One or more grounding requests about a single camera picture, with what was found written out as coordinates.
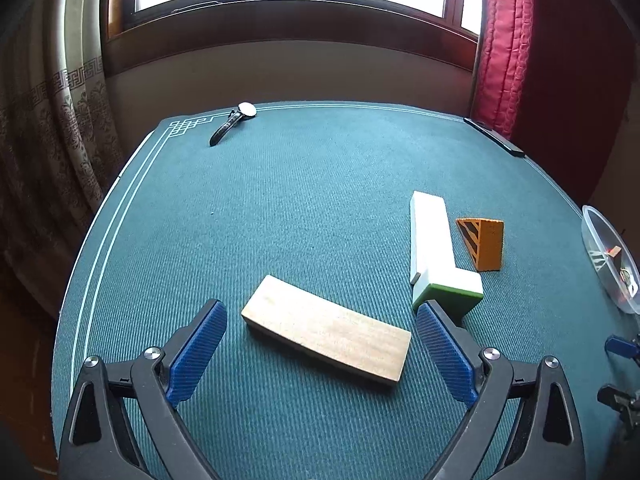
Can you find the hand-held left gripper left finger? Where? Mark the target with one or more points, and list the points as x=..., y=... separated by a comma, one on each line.
x=197, y=355

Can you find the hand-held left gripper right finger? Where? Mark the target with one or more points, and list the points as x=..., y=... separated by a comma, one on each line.
x=445, y=355

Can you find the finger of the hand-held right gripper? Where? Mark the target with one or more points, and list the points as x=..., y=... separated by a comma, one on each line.
x=620, y=400
x=624, y=346

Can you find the white block with green edge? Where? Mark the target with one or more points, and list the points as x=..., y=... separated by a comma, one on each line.
x=447, y=290

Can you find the clear plastic bowl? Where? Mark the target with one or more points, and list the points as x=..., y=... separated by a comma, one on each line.
x=597, y=240

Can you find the wooden block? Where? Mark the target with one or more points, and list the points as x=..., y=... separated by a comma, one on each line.
x=325, y=327

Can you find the orange striped wedge block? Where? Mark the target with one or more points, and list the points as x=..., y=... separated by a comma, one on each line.
x=482, y=245

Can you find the long white block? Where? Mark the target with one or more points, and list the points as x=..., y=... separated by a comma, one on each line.
x=430, y=232

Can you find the black smartphone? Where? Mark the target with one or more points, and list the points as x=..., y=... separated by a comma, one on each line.
x=492, y=136

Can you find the beige patterned curtain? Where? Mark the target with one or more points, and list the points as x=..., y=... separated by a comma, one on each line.
x=45, y=135

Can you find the red curtain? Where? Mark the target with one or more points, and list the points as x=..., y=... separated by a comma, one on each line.
x=502, y=45

